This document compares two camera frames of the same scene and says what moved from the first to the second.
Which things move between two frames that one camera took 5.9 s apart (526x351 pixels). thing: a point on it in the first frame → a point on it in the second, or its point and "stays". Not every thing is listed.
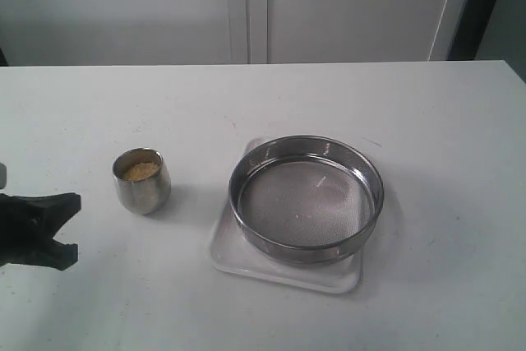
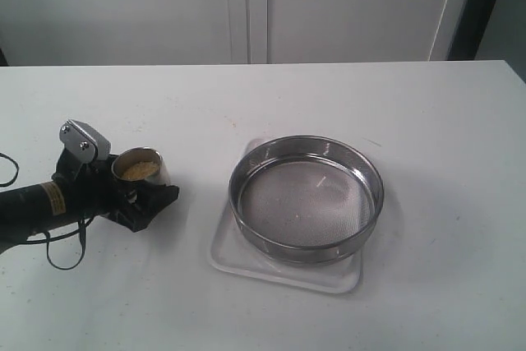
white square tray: (235, 253) stays
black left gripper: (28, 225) → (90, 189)
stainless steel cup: (142, 181) stays
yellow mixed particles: (140, 171) stays
